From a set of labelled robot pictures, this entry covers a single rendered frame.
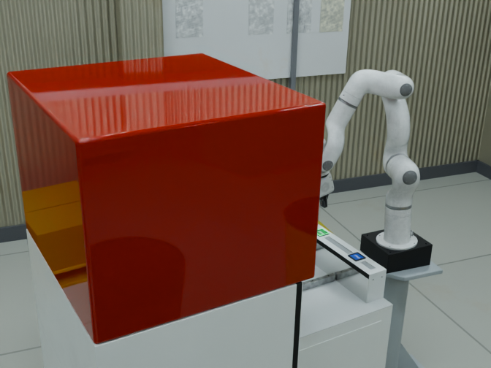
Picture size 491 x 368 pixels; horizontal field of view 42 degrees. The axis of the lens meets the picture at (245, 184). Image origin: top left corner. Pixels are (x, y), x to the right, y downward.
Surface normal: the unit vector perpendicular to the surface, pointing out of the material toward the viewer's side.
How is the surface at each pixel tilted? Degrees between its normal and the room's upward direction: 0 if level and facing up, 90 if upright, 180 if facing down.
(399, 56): 90
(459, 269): 0
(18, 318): 0
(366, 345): 90
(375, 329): 90
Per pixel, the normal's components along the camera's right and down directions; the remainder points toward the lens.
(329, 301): 0.02, -0.92
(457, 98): 0.36, 0.36
